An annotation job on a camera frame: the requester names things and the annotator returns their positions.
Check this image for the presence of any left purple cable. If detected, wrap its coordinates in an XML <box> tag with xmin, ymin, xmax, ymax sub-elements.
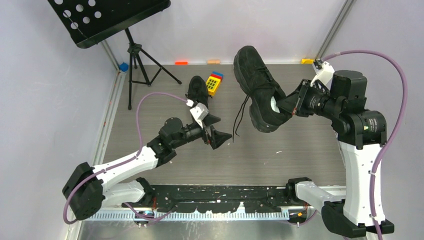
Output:
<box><xmin>62</xmin><ymin>92</ymin><xmax>195</xmax><ymax>225</ymax></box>

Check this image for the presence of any black shoe with laces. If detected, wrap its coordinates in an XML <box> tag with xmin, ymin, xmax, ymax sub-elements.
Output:
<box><xmin>233</xmin><ymin>45</ymin><xmax>291</xmax><ymax>133</ymax></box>

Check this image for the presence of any blue block in corner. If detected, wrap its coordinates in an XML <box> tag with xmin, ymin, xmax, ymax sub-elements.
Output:
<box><xmin>119</xmin><ymin>62</ymin><xmax>129</xmax><ymax>73</ymax></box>

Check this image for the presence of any black music stand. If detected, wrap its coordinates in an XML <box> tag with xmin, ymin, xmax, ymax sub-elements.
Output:
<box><xmin>48</xmin><ymin>0</ymin><xmax>182</xmax><ymax>89</ymax></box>

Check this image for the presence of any tan wooden block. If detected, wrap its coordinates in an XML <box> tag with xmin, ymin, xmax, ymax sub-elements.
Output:
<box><xmin>207</xmin><ymin>59</ymin><xmax>221</xmax><ymax>65</ymax></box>

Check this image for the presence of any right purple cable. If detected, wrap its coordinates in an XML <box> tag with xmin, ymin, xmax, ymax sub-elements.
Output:
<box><xmin>317</xmin><ymin>49</ymin><xmax>408</xmax><ymax>240</ymax></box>

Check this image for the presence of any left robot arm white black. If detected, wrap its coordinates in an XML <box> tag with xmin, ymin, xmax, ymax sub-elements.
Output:
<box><xmin>62</xmin><ymin>117</ymin><xmax>232</xmax><ymax>224</ymax></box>

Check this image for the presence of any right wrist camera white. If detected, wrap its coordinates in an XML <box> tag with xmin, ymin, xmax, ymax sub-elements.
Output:
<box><xmin>310</xmin><ymin>59</ymin><xmax>335</xmax><ymax>87</ymax></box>

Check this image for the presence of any yellow block in corner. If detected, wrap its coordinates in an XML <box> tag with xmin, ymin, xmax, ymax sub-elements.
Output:
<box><xmin>300</xmin><ymin>58</ymin><xmax>315</xmax><ymax>65</ymax></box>

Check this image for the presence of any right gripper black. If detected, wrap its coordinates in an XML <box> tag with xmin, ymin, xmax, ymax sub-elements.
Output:
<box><xmin>277</xmin><ymin>77</ymin><xmax>343</xmax><ymax>119</ymax></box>

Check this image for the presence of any purple cable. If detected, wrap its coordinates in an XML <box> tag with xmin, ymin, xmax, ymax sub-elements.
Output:
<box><xmin>62</xmin><ymin>92</ymin><xmax>195</xmax><ymax>225</ymax></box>
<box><xmin>317</xmin><ymin>49</ymin><xmax>408</xmax><ymax>240</ymax></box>

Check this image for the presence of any yellow toy block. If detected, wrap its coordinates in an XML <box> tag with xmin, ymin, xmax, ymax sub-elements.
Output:
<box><xmin>206</xmin><ymin>75</ymin><xmax>222</xmax><ymax>97</ymax></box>

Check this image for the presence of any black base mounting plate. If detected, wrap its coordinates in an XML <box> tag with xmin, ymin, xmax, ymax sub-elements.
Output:
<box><xmin>130</xmin><ymin>185</ymin><xmax>312</xmax><ymax>214</ymax></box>

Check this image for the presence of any black shoelace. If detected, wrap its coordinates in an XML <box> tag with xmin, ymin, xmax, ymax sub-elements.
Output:
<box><xmin>232</xmin><ymin>94</ymin><xmax>250</xmax><ymax>142</ymax></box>

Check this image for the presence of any orange block at wall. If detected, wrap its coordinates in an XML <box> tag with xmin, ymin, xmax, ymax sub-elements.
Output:
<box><xmin>174</xmin><ymin>61</ymin><xmax>188</xmax><ymax>66</ymax></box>

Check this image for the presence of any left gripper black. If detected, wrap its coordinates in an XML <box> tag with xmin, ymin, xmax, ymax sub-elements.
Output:
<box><xmin>171</xmin><ymin>113</ymin><xmax>231</xmax><ymax>149</ymax></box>

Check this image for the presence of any black shoe tied left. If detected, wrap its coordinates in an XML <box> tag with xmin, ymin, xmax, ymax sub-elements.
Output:
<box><xmin>185</xmin><ymin>75</ymin><xmax>211</xmax><ymax>109</ymax></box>

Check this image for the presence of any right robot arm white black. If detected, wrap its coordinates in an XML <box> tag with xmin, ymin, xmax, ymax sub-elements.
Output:
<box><xmin>277</xmin><ymin>70</ymin><xmax>395</xmax><ymax>238</ymax></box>

